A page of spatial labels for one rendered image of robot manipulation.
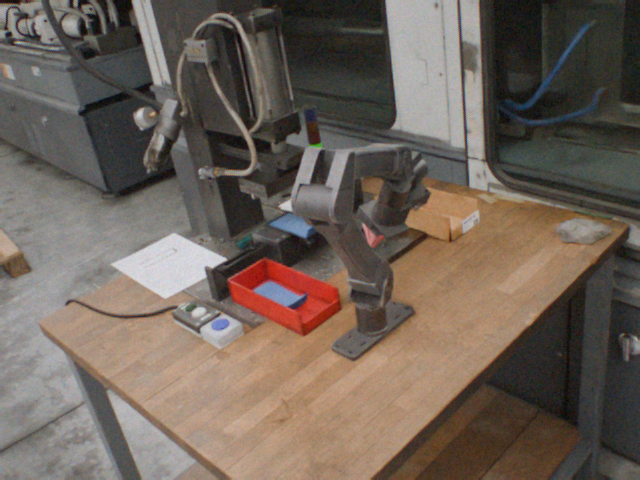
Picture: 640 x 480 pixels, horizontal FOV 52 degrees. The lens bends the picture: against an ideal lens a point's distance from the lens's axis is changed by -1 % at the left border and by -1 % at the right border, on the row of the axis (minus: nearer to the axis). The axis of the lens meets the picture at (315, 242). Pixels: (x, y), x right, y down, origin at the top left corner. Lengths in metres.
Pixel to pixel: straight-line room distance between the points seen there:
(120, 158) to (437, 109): 3.06
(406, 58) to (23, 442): 2.06
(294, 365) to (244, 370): 0.10
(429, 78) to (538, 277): 0.78
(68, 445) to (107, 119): 2.51
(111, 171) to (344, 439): 3.79
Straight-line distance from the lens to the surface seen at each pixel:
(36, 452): 2.87
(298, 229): 1.66
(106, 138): 4.72
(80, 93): 4.62
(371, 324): 1.36
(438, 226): 1.70
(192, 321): 1.51
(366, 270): 1.28
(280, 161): 1.58
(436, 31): 2.01
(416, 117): 2.16
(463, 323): 1.41
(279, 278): 1.61
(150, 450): 2.64
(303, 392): 1.29
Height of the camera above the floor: 1.74
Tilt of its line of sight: 28 degrees down
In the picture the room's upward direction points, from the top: 10 degrees counter-clockwise
